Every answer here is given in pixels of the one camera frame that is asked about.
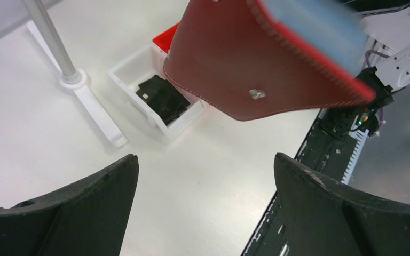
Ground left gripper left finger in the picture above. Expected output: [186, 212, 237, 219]
[0, 154, 139, 255]

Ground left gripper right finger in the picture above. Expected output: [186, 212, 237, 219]
[274, 153, 410, 255]

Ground red leather card holder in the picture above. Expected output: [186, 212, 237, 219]
[163, 1, 375, 121]

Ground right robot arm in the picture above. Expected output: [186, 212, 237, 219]
[346, 1, 410, 109]

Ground black VIP cards stack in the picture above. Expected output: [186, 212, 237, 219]
[136, 75, 191, 125]

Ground white plastic bin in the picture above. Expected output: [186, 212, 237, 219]
[108, 43, 209, 141]

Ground red plastic bin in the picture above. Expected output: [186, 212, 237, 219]
[152, 23, 179, 53]

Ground metal pole stand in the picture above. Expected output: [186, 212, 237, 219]
[23, 1, 128, 148]

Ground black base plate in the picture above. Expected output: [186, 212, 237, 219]
[242, 109, 367, 255]

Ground white cable comb rail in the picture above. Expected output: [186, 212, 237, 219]
[341, 130, 369, 185]

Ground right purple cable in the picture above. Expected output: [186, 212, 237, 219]
[364, 49, 391, 69]

